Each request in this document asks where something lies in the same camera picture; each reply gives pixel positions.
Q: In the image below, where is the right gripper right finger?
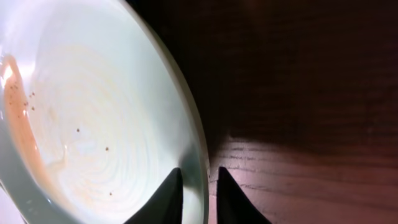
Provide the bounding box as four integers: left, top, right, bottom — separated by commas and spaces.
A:
216, 167, 271, 224

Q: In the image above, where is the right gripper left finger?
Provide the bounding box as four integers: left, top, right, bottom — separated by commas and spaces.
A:
125, 167, 183, 224

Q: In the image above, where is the light green plate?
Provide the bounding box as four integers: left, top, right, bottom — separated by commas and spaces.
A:
1, 1, 209, 223

